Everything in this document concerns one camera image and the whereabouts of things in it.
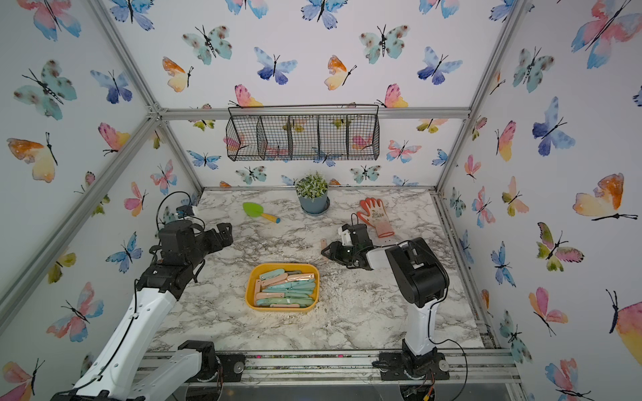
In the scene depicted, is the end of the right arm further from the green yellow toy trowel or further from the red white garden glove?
the green yellow toy trowel

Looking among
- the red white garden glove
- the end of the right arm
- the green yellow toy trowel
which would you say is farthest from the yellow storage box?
the red white garden glove

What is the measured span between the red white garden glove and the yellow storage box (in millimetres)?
328

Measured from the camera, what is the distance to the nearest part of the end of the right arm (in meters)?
0.77

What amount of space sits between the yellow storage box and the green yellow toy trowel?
0.22m

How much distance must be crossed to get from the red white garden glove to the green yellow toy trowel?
0.37 metres

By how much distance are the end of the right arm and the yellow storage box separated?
94 millimetres

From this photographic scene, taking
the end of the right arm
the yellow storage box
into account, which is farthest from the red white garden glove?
the yellow storage box

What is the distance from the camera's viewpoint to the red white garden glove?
3.49 feet

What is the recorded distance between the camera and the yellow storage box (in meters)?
0.86

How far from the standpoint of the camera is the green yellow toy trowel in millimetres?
1096

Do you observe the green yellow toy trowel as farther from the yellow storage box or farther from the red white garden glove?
the red white garden glove

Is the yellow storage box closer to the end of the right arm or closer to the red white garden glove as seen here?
the end of the right arm

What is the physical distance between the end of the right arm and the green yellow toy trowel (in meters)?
0.28

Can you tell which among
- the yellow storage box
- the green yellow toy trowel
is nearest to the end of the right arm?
the yellow storage box
